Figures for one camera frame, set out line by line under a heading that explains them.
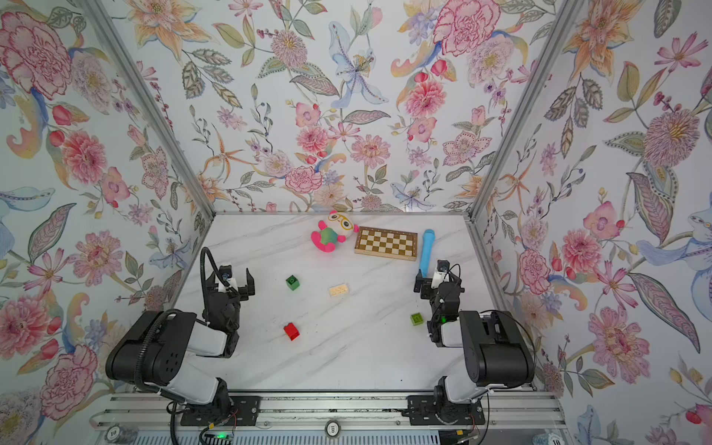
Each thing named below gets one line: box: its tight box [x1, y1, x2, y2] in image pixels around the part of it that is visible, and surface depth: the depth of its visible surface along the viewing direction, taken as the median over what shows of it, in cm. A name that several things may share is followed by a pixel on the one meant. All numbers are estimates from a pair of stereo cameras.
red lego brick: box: [283, 322, 300, 342], surface depth 89 cm
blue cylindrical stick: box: [419, 228, 436, 279], surface depth 109 cm
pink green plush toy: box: [310, 209, 361, 254], surface depth 111 cm
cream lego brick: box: [329, 284, 348, 296], surface depth 99 cm
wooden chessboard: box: [354, 226, 419, 262], surface depth 109 cm
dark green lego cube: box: [285, 274, 301, 292], surface depth 98 cm
